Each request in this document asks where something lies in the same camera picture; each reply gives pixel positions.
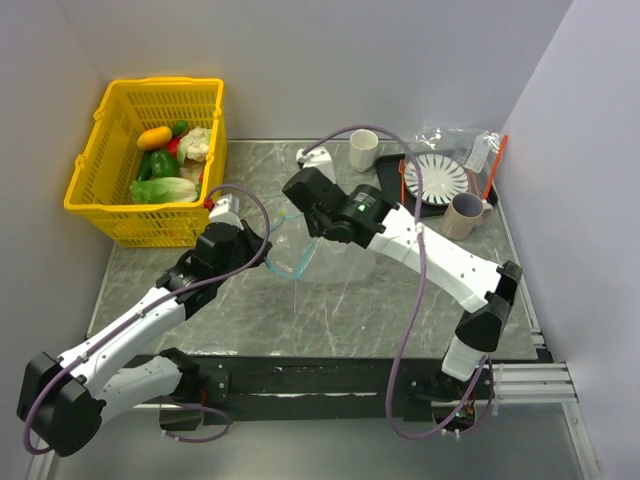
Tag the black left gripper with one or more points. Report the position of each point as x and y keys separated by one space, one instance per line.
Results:
x=254 y=242

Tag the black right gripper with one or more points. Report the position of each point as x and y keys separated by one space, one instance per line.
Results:
x=312 y=227

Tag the clear bag with blue zipper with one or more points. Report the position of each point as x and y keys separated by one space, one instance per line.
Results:
x=297 y=256

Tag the green toy bell pepper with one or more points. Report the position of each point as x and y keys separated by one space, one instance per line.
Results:
x=163 y=164

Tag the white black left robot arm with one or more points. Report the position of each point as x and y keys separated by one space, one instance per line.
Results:
x=64 y=400

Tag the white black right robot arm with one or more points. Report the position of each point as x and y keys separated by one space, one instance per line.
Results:
x=485 y=290

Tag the clear bag with red zipper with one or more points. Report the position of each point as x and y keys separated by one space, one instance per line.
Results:
x=478 y=151

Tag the black rectangular tray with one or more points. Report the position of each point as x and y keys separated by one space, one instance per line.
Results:
x=386 y=169

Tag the white ceramic mug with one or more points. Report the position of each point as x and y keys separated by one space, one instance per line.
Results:
x=363 y=145

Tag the green toy lettuce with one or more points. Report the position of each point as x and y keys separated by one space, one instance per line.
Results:
x=164 y=190

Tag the orange plastic fork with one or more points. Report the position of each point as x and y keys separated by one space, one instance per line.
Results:
x=401 y=172

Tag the white toy cauliflower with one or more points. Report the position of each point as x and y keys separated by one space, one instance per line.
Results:
x=194 y=146

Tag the green toy cucumber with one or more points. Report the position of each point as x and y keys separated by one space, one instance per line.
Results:
x=144 y=171

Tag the red toy tomato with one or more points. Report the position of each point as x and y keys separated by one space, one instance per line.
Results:
x=172 y=146

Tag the white blue striped plate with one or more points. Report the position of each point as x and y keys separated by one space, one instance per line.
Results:
x=437 y=180

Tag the green toy chili pepper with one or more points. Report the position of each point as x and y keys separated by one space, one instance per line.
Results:
x=180 y=128

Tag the yellow orange toy mango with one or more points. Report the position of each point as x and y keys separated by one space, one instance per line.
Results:
x=154 y=138

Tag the yellow plastic basket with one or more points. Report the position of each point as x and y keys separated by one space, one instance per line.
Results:
x=99 y=189

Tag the beige mug purple inside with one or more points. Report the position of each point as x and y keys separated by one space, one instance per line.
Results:
x=463 y=214

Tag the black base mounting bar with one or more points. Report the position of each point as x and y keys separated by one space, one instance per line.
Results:
x=297 y=388

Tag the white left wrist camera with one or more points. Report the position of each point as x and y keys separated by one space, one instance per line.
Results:
x=226 y=210

